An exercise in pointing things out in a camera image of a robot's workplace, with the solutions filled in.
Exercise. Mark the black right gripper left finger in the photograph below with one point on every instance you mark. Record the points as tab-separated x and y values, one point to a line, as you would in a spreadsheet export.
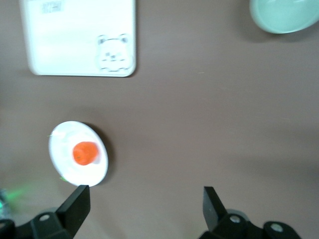
72	206

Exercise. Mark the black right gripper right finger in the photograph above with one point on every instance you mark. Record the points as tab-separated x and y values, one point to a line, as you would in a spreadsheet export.
214	211

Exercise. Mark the white round plate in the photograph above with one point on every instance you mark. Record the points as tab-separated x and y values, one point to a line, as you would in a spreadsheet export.
62	154

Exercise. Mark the orange fruit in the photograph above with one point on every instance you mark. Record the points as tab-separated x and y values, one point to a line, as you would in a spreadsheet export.
84	153

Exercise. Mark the cream bear print tray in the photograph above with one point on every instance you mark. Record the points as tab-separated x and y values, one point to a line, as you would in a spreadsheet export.
69	37

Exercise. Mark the pale green bowl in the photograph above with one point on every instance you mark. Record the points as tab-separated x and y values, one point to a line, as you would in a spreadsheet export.
281	15

